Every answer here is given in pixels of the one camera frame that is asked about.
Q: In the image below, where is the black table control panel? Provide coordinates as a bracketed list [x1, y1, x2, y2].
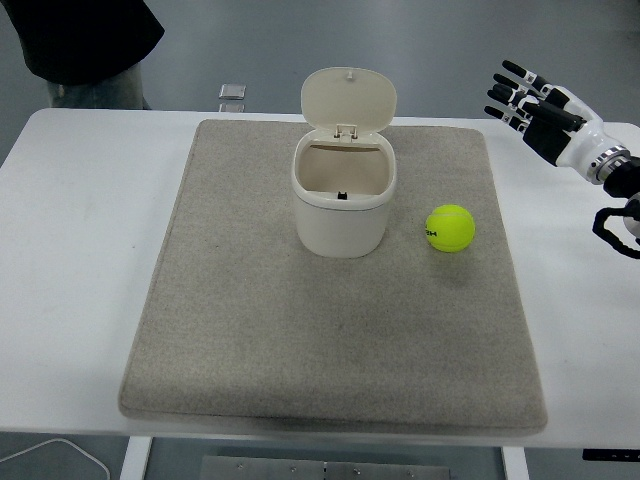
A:
[582, 448, 640, 461]

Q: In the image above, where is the cream bin with hinged lid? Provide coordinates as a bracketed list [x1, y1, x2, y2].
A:
[291, 66, 399, 260]

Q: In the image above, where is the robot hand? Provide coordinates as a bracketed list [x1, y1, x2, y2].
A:
[482, 59, 627, 182]

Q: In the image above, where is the beige fabric mat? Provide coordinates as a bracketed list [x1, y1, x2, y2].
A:
[117, 118, 550, 436]

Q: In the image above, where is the person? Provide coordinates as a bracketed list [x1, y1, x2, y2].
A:
[0, 0, 167, 110]

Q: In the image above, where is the white cable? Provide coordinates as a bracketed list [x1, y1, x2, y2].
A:
[0, 438, 110, 480]

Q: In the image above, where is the white table leg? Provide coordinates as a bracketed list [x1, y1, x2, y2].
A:
[119, 436, 154, 480]
[499, 446, 531, 480]

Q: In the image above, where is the yellow tennis ball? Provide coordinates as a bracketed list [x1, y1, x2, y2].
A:
[425, 204, 476, 254]

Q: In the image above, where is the grey metal plate with screws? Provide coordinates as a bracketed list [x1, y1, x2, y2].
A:
[200, 455, 453, 480]

